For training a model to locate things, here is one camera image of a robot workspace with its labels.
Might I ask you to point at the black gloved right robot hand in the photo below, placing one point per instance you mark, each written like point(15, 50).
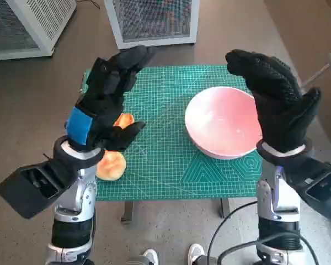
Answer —
point(278, 105)

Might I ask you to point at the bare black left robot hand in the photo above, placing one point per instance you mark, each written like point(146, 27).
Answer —
point(104, 91)

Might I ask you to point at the braided oblong toy bread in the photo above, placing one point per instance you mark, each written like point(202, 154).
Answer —
point(125, 120)

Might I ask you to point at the pink bowl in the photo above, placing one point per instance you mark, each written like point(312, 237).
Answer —
point(220, 121)

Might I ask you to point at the round toy bread bun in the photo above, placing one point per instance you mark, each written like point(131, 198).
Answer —
point(111, 168)

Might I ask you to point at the green cutting mat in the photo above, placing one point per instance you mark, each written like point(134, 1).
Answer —
point(160, 110)

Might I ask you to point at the small white mesh cabinet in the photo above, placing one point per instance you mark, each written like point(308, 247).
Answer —
point(154, 22)

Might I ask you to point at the large white mesh cabinet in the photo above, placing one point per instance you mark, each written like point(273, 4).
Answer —
point(30, 25)

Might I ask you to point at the black metal table leg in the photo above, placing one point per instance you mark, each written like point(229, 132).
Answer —
point(128, 211)
point(225, 208)

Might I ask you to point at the white shoe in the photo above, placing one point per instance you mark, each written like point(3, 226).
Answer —
point(196, 254)
point(150, 256)

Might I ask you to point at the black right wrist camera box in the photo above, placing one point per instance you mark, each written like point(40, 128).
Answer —
point(320, 190)

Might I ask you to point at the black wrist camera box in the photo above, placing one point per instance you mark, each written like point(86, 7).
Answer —
point(24, 190)
point(320, 190)

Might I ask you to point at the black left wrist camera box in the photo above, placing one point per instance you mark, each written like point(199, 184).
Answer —
point(24, 190)

